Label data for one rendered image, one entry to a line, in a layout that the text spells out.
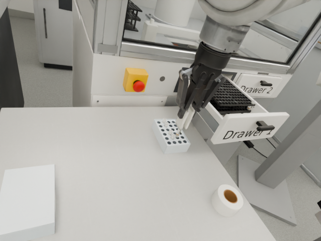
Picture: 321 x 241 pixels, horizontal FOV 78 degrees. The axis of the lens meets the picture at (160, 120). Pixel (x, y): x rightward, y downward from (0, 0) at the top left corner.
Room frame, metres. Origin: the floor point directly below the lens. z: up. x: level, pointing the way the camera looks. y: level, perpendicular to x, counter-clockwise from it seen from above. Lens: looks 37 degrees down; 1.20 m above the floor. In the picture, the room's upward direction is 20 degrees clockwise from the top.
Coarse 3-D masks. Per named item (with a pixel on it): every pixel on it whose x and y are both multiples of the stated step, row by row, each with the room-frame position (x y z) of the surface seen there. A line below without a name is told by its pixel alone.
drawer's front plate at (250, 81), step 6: (240, 78) 0.90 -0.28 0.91; (246, 78) 0.91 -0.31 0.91; (252, 78) 0.93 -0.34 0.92; (258, 78) 0.96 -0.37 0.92; (264, 78) 0.98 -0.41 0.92; (270, 78) 1.00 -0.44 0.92; (276, 78) 1.03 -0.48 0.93; (240, 84) 0.90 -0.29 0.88; (246, 84) 0.92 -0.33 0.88; (252, 84) 0.95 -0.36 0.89; (258, 84) 0.97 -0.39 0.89; (276, 84) 1.04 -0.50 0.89; (246, 90) 0.94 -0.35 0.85; (252, 90) 0.96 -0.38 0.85; (264, 90) 1.01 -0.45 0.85; (264, 96) 1.03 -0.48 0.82
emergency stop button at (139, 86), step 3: (138, 81) 0.57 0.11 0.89; (141, 81) 0.58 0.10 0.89; (135, 84) 0.56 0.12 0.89; (138, 84) 0.56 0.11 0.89; (141, 84) 0.57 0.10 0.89; (135, 87) 0.56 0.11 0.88; (138, 87) 0.56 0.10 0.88; (141, 87) 0.57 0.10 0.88; (144, 87) 0.58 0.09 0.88; (135, 90) 0.56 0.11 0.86; (138, 90) 0.57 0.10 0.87; (141, 90) 0.57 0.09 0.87
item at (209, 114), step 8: (240, 88) 0.82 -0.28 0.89; (248, 96) 0.77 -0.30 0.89; (208, 104) 0.59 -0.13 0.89; (256, 104) 0.72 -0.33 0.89; (200, 112) 0.60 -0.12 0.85; (208, 112) 0.57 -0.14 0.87; (216, 112) 0.55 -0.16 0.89; (256, 112) 0.71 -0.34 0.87; (264, 112) 0.69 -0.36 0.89; (208, 120) 0.56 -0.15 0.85; (216, 120) 0.54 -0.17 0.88; (216, 128) 0.52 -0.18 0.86
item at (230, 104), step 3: (219, 102) 0.62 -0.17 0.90; (222, 102) 0.62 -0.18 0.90; (225, 102) 0.63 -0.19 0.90; (228, 102) 0.64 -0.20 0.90; (231, 102) 0.65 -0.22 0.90; (234, 102) 0.66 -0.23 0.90; (237, 102) 0.66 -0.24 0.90; (240, 102) 0.67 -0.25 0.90; (243, 102) 0.68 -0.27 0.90; (246, 102) 0.69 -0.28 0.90; (249, 102) 0.70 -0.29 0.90; (219, 105) 0.60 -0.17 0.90; (222, 105) 0.60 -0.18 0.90; (225, 105) 0.61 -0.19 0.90; (228, 105) 0.62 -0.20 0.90; (231, 105) 0.63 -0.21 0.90; (234, 105) 0.64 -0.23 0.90; (237, 105) 0.65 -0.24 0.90; (240, 105) 0.65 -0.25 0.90; (243, 105) 0.66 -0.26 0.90; (246, 105) 0.67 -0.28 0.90; (249, 105) 0.68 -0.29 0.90; (252, 105) 0.69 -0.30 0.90
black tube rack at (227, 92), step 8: (224, 88) 0.74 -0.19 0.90; (232, 88) 0.77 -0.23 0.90; (216, 96) 0.65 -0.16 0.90; (224, 96) 0.67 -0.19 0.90; (232, 96) 0.70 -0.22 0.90; (240, 96) 0.72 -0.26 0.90; (216, 104) 0.65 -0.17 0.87; (224, 112) 0.62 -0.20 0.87; (232, 112) 0.64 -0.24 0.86; (240, 112) 0.67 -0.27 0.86; (248, 112) 0.69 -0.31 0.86
